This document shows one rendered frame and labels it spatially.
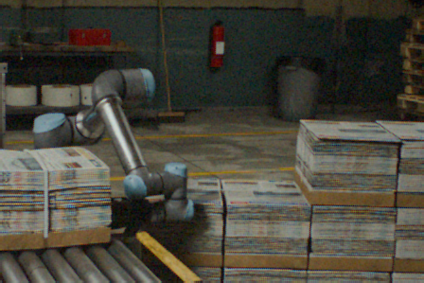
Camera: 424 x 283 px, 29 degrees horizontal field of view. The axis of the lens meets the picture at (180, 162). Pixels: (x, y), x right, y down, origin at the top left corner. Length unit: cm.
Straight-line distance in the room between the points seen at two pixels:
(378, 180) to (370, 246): 23
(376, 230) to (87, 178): 106
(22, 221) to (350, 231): 114
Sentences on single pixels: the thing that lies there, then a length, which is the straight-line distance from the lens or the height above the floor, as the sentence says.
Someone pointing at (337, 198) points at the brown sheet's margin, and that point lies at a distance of 278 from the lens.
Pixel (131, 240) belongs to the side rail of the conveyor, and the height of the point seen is 79.
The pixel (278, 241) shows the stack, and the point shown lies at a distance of 280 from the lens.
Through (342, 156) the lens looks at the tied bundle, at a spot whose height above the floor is 100.
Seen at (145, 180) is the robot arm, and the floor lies 94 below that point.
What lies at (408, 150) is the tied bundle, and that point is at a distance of 281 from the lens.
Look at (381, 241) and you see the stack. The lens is 286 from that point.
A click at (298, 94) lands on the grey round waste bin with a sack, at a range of 982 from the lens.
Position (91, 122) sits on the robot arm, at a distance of 302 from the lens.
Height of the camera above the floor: 153
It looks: 12 degrees down
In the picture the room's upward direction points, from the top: 2 degrees clockwise
